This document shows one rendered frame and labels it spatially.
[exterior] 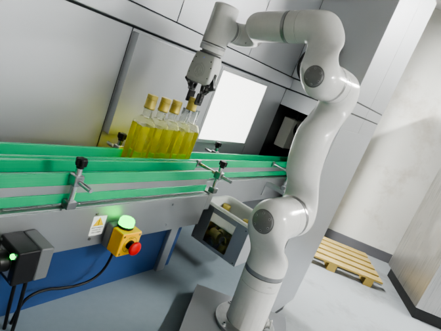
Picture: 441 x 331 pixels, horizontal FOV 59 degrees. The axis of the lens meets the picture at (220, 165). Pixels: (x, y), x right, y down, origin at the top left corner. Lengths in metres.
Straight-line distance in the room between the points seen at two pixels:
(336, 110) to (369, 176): 3.92
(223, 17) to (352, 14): 1.04
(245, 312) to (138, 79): 0.81
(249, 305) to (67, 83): 0.83
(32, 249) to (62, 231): 0.14
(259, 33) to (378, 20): 1.06
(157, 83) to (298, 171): 0.61
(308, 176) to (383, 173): 3.97
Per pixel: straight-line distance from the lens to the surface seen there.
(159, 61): 1.38
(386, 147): 4.97
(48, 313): 1.16
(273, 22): 1.18
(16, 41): 1.14
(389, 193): 5.10
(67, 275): 1.18
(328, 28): 1.10
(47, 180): 0.95
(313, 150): 1.05
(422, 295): 4.14
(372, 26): 2.17
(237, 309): 1.22
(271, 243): 1.05
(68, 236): 1.06
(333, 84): 1.00
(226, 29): 1.32
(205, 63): 1.32
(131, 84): 1.33
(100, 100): 1.32
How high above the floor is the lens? 1.49
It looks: 14 degrees down
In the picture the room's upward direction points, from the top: 21 degrees clockwise
